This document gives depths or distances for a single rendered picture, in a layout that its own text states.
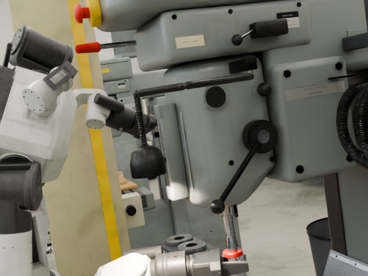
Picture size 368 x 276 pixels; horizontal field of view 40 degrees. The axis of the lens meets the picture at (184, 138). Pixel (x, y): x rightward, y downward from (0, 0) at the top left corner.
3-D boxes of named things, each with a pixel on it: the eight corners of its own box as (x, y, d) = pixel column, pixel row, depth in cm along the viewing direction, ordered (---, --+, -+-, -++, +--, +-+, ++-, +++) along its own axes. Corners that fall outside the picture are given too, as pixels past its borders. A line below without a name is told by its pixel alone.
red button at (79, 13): (76, 22, 100) (73, 1, 100) (74, 25, 104) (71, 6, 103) (93, 20, 101) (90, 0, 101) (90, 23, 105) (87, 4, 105)
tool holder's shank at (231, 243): (229, 247, 118) (222, 201, 117) (241, 248, 116) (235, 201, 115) (223, 252, 115) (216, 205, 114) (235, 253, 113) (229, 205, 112)
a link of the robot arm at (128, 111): (135, 147, 176) (106, 136, 170) (137, 123, 181) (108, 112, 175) (156, 133, 168) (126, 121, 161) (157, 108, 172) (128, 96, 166)
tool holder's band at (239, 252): (228, 250, 119) (227, 246, 119) (246, 251, 117) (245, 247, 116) (219, 257, 115) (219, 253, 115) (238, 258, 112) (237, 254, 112)
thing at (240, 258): (231, 272, 119) (228, 250, 119) (249, 274, 117) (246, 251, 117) (223, 280, 115) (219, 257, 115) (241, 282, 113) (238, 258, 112)
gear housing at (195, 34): (168, 62, 96) (161, 10, 95) (138, 73, 119) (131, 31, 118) (316, 42, 107) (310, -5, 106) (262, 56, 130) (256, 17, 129)
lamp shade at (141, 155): (125, 177, 103) (120, 148, 102) (154, 170, 107) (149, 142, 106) (144, 179, 97) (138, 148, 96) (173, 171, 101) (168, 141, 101)
